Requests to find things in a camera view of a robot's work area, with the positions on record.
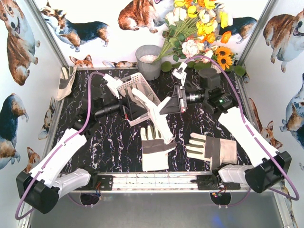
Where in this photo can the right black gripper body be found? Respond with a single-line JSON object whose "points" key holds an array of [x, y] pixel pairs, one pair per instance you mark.
{"points": [[181, 99]]}

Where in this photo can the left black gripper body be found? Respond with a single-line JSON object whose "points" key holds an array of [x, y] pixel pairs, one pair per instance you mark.
{"points": [[127, 107]]}

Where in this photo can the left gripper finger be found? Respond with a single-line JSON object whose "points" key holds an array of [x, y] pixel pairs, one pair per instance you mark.
{"points": [[113, 85], [133, 110]]}

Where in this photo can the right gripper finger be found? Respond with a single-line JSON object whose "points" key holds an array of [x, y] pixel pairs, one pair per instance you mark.
{"points": [[173, 104], [180, 73]]}

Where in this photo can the white work glove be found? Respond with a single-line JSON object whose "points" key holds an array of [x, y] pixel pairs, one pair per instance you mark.
{"points": [[141, 89]]}

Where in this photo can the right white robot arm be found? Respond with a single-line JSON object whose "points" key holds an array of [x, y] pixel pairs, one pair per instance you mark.
{"points": [[268, 165]]}

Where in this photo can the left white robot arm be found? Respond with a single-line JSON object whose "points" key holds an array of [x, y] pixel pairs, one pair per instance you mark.
{"points": [[42, 187]]}

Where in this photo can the white perforated storage basket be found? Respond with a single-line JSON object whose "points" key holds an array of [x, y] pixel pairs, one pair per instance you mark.
{"points": [[145, 83]]}

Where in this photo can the grey metal bucket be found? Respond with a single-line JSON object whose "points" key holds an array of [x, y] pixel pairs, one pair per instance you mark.
{"points": [[147, 61]]}

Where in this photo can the left back corner glove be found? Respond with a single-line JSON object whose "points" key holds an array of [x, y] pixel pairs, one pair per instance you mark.
{"points": [[67, 77]]}

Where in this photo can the artificial flower bouquet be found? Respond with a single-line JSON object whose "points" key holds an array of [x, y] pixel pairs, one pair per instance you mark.
{"points": [[192, 27]]}

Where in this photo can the small sunflower pot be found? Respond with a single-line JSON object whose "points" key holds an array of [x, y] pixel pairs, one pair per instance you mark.
{"points": [[225, 58]]}

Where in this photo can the front aluminium rail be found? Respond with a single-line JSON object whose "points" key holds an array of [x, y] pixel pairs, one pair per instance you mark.
{"points": [[154, 182]]}

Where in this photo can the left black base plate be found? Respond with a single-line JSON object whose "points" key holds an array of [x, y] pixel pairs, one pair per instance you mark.
{"points": [[102, 183]]}

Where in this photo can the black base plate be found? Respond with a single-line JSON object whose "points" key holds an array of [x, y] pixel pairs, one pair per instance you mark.
{"points": [[102, 183], [212, 182]]}

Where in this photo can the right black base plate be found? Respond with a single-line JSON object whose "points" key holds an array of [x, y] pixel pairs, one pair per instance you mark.
{"points": [[212, 182]]}

